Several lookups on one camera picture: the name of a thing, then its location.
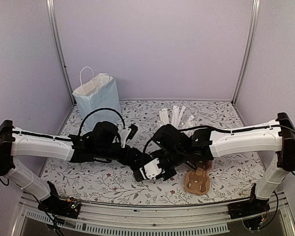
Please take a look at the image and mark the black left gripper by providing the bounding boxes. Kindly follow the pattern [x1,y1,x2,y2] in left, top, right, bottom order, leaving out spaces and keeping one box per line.
[95,145,147,168]

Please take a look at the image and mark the light blue paper bag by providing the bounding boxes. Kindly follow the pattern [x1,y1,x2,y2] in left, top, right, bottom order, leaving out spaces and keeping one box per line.
[73,66,121,131]

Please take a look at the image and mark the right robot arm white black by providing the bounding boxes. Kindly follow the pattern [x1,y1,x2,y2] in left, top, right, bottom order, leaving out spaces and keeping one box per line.
[139,113,295,214]

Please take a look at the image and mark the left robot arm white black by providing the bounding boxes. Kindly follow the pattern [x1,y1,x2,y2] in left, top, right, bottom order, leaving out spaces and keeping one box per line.
[0,120,147,213]

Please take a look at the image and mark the brown cardboard cup carrier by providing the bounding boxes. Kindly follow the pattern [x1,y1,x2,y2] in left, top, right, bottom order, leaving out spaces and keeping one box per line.
[184,161,212,196]

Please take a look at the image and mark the bundle of white wrapped straws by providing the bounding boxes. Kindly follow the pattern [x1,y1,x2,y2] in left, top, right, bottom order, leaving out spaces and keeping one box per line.
[156,105,196,129]

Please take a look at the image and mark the floral patterned table mat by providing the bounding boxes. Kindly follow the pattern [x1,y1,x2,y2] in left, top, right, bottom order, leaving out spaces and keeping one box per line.
[41,100,264,206]

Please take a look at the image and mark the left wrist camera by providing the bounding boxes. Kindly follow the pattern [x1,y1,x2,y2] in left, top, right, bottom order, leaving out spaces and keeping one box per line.
[120,124,138,148]

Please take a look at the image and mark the black braided cable loop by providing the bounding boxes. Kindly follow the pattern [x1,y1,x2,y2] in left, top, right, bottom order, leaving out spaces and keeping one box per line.
[78,107,126,136]

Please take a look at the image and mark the front aluminium rail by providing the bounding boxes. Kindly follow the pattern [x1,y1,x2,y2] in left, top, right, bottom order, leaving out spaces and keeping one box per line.
[12,192,295,236]

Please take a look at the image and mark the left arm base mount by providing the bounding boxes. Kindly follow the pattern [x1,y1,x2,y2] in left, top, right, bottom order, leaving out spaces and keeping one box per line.
[38,196,81,219]

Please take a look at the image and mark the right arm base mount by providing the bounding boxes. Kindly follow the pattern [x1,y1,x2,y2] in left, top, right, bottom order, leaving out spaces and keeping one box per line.
[228,200,270,231]

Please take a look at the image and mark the left aluminium frame post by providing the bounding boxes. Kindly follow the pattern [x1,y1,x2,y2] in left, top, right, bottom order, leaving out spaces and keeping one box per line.
[45,0,74,104]

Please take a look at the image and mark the aluminium frame post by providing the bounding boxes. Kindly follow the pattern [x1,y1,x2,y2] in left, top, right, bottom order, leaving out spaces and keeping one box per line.
[45,0,74,104]
[232,0,261,106]

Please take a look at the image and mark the right aluminium frame post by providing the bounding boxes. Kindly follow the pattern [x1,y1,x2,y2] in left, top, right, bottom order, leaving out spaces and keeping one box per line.
[232,0,261,106]

